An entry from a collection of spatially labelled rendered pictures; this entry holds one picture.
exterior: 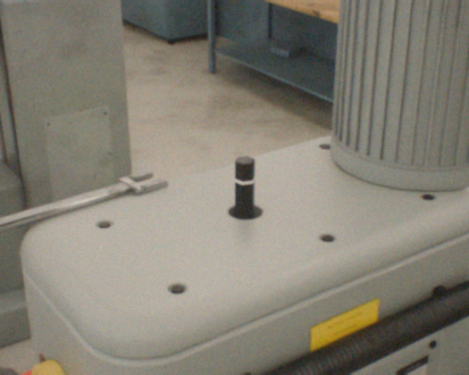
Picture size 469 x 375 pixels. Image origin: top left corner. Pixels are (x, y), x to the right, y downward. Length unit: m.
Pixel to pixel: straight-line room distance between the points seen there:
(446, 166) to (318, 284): 0.23
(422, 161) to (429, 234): 0.09
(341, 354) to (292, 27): 6.89
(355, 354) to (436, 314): 0.11
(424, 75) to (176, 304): 0.36
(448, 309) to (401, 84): 0.24
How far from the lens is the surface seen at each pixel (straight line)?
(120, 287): 0.72
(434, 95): 0.85
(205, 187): 0.88
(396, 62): 0.85
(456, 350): 1.03
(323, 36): 7.26
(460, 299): 0.88
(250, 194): 0.82
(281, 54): 7.14
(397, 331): 0.82
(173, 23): 8.24
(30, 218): 0.83
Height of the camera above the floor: 2.28
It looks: 26 degrees down
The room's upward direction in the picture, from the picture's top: straight up
